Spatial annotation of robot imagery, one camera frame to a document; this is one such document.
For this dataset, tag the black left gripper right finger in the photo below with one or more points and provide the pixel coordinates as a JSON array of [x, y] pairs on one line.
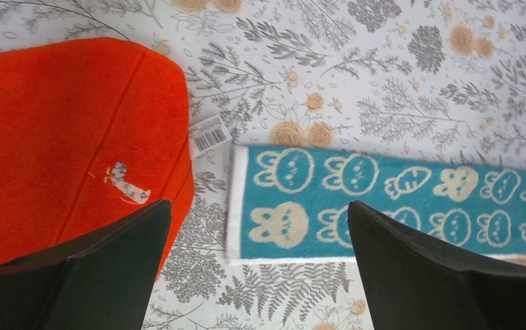
[[415, 281]]

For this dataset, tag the teal bunny pattern towel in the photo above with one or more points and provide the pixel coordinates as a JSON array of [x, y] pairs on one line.
[[289, 204]]

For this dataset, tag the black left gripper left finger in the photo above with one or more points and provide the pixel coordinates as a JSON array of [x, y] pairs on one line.
[[100, 280]]

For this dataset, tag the orange red towel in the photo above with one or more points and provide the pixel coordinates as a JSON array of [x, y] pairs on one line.
[[91, 130]]

